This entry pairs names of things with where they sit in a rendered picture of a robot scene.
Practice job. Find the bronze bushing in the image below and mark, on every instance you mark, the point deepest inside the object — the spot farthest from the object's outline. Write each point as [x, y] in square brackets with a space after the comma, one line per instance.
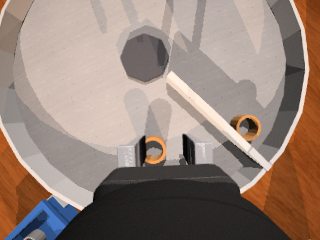
[254, 126]
[156, 159]

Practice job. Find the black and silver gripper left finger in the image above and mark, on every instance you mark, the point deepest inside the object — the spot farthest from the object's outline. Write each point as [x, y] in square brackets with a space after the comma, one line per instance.
[133, 154]

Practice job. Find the blue crate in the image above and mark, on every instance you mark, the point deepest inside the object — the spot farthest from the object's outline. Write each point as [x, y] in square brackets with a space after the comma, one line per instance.
[53, 210]

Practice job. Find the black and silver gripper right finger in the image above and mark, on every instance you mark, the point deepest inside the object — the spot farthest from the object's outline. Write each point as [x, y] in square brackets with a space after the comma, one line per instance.
[196, 151]

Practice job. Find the grey round turntable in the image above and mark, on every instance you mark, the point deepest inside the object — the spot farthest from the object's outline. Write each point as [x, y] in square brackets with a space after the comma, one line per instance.
[78, 78]

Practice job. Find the grey metal bushing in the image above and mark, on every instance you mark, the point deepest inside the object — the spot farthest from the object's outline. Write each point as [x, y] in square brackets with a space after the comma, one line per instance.
[36, 234]

